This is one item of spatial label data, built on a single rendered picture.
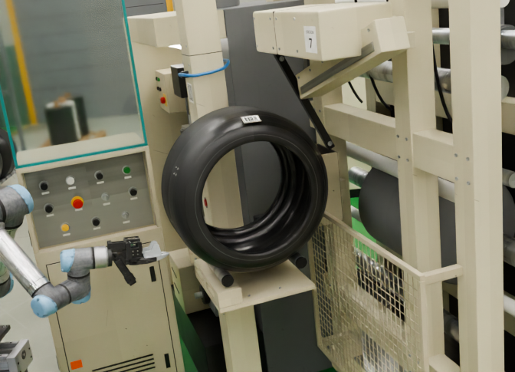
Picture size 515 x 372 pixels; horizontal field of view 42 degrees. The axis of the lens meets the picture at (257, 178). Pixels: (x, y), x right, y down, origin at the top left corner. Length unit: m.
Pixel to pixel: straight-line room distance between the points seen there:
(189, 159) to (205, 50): 0.51
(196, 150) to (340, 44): 0.58
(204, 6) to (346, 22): 0.68
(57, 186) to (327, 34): 1.43
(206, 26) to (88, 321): 1.41
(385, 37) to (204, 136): 0.67
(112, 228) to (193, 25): 1.01
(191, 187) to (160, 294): 1.00
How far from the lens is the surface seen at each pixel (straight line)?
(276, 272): 2.61
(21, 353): 2.72
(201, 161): 2.19
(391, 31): 2.01
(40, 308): 2.27
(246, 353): 2.94
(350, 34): 2.05
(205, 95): 2.55
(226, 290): 2.37
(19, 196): 2.47
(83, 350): 3.16
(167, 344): 3.21
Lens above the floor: 1.87
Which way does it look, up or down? 16 degrees down
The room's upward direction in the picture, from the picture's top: 7 degrees counter-clockwise
